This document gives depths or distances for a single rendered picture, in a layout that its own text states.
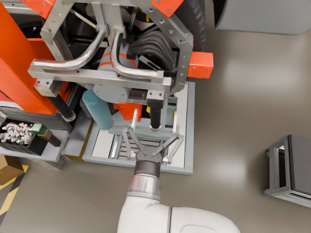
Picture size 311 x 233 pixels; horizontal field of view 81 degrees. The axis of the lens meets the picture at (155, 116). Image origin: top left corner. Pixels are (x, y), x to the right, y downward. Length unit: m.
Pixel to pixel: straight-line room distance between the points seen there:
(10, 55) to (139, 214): 0.73
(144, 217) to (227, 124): 1.30
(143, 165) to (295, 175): 0.97
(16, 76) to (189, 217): 0.81
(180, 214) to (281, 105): 1.66
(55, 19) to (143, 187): 0.59
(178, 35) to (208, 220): 0.52
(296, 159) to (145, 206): 1.03
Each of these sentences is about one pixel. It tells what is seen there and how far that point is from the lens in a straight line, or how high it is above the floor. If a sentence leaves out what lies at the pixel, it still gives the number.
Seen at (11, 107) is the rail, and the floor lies 0.39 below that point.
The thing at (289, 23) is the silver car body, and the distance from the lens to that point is 1.23.
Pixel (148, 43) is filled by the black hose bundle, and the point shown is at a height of 1.04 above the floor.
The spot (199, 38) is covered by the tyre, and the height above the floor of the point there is 0.94.
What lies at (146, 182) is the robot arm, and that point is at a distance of 0.50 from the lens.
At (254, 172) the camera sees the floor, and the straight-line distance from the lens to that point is 1.59.
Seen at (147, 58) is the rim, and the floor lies 0.80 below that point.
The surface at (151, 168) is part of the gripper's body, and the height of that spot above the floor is 0.87.
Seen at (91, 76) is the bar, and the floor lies 0.98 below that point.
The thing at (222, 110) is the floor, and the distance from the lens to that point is 1.72.
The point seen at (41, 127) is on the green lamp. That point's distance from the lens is 0.94.
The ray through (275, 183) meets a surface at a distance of 1.45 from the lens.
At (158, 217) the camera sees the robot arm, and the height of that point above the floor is 0.88.
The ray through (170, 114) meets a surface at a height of 0.15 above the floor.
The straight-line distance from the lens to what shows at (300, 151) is 1.38.
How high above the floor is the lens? 1.37
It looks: 60 degrees down
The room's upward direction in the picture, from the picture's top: straight up
